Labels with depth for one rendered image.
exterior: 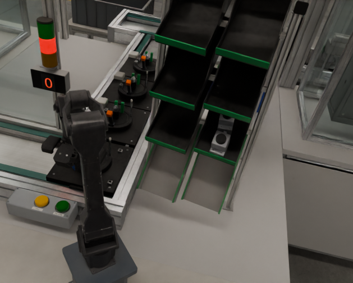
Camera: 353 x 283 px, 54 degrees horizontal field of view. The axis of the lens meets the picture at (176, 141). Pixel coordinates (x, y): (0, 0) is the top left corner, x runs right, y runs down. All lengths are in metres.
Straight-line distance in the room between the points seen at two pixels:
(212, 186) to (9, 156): 0.77
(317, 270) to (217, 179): 1.42
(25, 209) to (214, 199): 0.60
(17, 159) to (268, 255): 0.97
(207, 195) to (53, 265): 0.53
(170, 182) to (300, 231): 1.17
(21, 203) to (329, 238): 1.66
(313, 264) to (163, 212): 1.39
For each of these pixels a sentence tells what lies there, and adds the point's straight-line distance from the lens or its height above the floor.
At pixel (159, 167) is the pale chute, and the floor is 1.05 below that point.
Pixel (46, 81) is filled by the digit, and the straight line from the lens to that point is 1.29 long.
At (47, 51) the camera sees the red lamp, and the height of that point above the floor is 1.32.
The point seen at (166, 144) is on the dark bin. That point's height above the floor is 1.21.
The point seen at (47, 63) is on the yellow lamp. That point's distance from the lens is 1.25.
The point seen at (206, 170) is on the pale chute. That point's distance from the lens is 1.16.
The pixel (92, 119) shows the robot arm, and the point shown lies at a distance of 0.72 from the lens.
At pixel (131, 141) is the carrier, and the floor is 0.97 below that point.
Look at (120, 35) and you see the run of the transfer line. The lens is 2.33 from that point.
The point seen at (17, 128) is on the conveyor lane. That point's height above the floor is 0.95.
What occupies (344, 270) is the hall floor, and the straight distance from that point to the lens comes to 2.55.
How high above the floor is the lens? 1.88
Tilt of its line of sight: 40 degrees down
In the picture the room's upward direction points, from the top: 10 degrees clockwise
